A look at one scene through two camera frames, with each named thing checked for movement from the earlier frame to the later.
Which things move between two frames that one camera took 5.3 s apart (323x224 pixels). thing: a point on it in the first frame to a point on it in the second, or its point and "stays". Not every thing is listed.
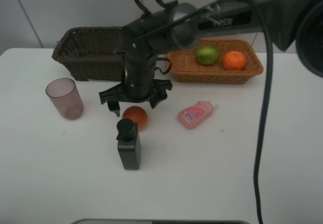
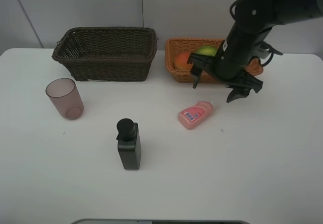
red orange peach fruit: (138, 114) to (180, 61)
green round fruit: (207, 55) stays
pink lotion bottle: (194, 116) stays
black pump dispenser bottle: (129, 144) stays
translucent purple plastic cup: (66, 97) stays
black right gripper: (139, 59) to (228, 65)
